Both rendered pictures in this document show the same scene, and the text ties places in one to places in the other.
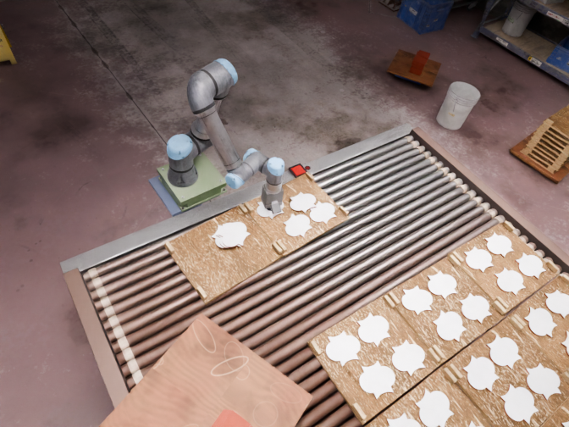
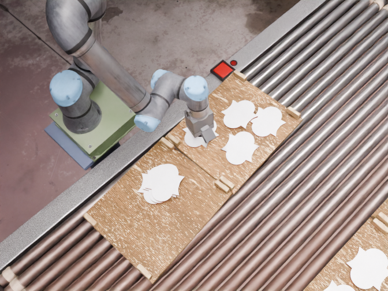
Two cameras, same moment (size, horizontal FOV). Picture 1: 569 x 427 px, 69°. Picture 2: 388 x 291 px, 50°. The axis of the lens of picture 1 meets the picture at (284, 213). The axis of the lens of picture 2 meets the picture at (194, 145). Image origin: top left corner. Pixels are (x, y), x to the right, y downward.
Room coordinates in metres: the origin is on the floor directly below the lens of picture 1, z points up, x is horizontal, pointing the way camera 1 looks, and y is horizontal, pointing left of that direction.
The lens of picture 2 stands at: (0.49, 0.04, 2.32)
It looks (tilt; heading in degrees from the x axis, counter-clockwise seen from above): 62 degrees down; 5
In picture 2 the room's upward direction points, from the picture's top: 8 degrees counter-clockwise
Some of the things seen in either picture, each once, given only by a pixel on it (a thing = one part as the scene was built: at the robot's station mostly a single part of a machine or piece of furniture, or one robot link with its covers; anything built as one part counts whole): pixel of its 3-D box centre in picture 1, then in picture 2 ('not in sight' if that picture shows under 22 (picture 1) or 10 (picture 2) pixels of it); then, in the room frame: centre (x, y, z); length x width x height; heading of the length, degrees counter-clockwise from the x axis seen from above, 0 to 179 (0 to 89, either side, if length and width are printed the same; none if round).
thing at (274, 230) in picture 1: (295, 212); (233, 129); (1.29, -0.06, 0.93); 0.41 x 0.35 x 0.02; 135
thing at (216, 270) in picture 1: (223, 250); (157, 205); (0.99, 0.24, 0.93); 0.41 x 0.35 x 0.02; 136
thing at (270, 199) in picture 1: (273, 197); (201, 123); (1.25, 0.06, 1.04); 0.12 x 0.09 x 0.16; 29
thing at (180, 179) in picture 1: (182, 169); (79, 110); (1.37, 0.54, 1.00); 0.15 x 0.15 x 0.10
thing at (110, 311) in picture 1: (300, 222); (241, 140); (1.25, -0.08, 0.90); 1.95 x 0.05 x 0.05; 131
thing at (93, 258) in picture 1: (270, 187); (194, 101); (1.45, 0.09, 0.89); 2.08 x 0.08 x 0.06; 131
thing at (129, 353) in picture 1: (323, 252); (280, 174); (1.10, -0.22, 0.90); 1.95 x 0.05 x 0.05; 131
